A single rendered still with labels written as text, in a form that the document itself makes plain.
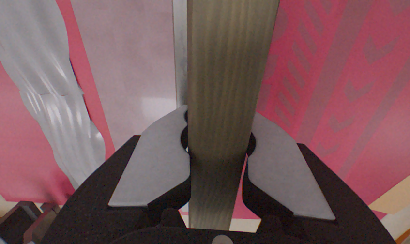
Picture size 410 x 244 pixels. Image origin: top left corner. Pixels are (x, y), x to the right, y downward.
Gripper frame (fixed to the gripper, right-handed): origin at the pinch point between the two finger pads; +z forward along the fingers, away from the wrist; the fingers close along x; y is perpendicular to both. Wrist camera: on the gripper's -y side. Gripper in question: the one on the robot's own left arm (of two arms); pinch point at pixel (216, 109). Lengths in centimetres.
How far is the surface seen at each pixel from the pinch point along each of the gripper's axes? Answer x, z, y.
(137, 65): -7.5, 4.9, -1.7
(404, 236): 31.7, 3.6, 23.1
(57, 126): -17.8, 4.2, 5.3
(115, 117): -11.0, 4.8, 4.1
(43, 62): -16.1, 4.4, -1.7
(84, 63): -12.6, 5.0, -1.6
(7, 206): -34.7, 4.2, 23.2
